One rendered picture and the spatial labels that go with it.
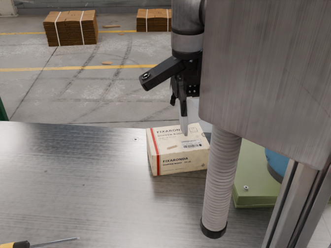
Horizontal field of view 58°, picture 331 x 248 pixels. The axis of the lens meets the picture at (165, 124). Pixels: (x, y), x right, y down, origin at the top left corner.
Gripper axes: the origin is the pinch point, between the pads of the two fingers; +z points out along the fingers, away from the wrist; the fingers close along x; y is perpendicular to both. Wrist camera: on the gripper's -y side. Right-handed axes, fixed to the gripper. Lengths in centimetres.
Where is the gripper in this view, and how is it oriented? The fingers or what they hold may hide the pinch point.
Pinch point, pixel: (176, 120)
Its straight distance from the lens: 79.9
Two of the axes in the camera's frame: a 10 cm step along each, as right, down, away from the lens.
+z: 0.0, 8.2, 5.7
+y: 9.8, -1.1, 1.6
